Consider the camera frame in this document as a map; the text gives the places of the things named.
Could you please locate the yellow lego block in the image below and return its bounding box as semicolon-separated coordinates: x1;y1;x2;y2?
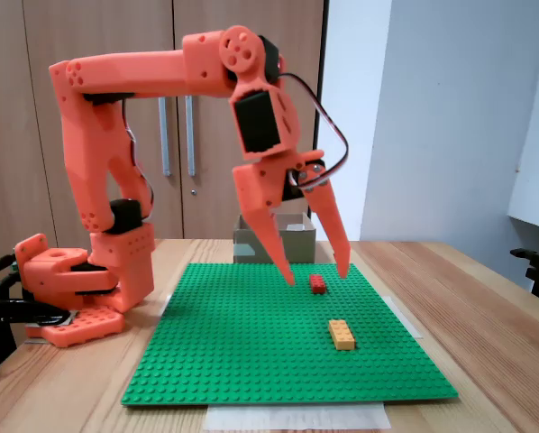
327;318;357;352

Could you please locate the open cardboard box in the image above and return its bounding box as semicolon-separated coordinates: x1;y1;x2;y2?
232;212;318;265

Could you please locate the green lego baseplate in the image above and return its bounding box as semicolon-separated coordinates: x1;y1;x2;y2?
120;262;459;408

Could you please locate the wooden cabinet door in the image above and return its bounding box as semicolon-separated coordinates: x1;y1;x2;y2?
22;0;184;240
172;0;328;241
0;0;59;272

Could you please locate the translucent masking tape strip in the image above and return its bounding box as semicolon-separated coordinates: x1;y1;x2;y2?
204;402;392;432
386;295;425;339
151;292;174;333

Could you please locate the black table clamp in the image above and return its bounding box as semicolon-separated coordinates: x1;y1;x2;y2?
0;297;75;378

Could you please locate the silver cabinet door handle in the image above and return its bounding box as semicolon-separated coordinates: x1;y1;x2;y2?
158;96;172;178
184;94;197;178

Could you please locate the thin servo cable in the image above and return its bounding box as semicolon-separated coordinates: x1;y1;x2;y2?
276;53;351;189

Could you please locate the black cable loop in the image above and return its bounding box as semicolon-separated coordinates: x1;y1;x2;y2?
0;272;27;302

